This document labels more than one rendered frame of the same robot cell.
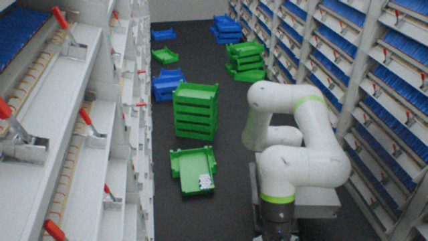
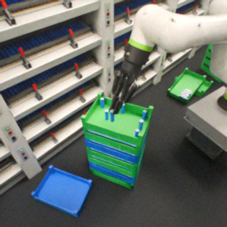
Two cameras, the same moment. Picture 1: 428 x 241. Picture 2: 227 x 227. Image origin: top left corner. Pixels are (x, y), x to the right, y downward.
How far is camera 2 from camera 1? 0.74 m
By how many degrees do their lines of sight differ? 42
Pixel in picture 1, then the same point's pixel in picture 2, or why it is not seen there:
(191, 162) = (189, 81)
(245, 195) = not seen: hidden behind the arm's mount
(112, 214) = (63, 7)
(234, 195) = not seen: hidden behind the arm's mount
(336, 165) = (170, 23)
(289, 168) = (144, 16)
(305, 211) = (214, 135)
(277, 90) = not seen: outside the picture
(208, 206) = (175, 107)
